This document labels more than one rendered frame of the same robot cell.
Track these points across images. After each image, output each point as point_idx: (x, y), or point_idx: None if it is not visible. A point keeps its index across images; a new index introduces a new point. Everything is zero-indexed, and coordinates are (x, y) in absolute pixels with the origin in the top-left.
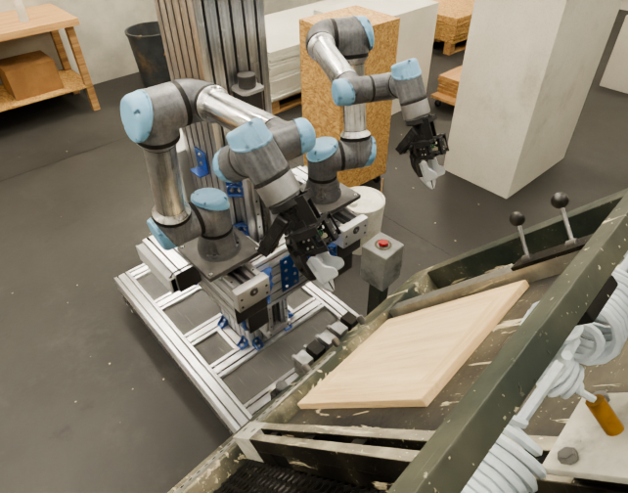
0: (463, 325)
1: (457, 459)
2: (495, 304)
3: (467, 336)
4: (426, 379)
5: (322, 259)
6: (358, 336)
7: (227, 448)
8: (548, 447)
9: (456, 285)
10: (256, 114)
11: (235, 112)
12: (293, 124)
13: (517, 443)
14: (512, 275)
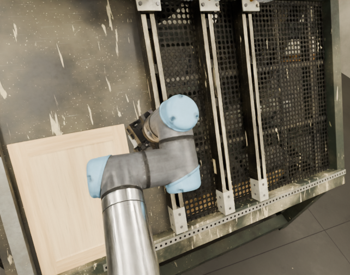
0: (60, 158)
1: None
2: (38, 147)
3: (74, 139)
4: (110, 136)
5: (137, 145)
6: (78, 270)
7: (191, 230)
8: (146, 25)
9: (6, 217)
10: (132, 211)
11: (150, 255)
12: (110, 160)
13: (147, 35)
14: (2, 158)
